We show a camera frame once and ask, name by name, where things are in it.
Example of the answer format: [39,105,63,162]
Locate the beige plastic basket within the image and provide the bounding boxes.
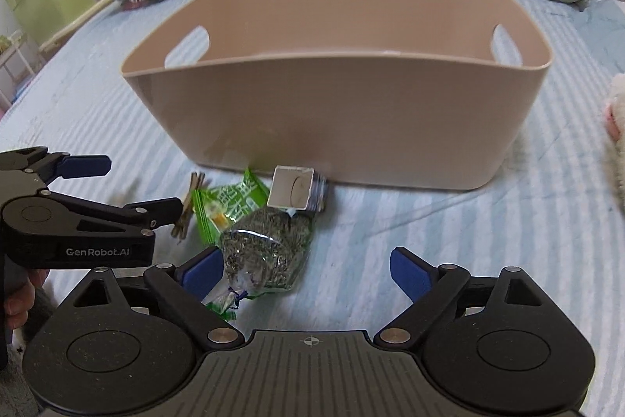
[120,0,554,192]

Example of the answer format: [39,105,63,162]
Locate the white plush toy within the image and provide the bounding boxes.
[603,74,625,203]

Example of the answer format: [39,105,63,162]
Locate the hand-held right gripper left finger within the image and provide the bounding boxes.
[73,246,245,347]

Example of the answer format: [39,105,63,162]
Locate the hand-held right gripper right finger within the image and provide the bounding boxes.
[373,246,552,345]

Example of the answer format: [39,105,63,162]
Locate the white rack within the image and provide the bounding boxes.
[0,32,31,106]

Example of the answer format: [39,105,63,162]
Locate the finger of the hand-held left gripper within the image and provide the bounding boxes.
[0,147,112,199]
[46,191,183,238]

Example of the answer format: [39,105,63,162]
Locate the green snack packet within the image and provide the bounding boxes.
[192,168,270,248]

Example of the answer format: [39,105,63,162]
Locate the person's left hand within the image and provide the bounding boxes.
[4,269,48,331]

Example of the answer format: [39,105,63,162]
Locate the small white carton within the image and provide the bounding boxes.
[267,165,327,213]

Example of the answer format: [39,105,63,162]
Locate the clear bag of dried herbs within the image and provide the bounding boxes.
[205,206,314,321]

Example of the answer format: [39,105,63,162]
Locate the blue striped bed sheet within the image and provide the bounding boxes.
[0,0,625,417]

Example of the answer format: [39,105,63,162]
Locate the brown wooden sticks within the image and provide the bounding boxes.
[171,172,206,243]

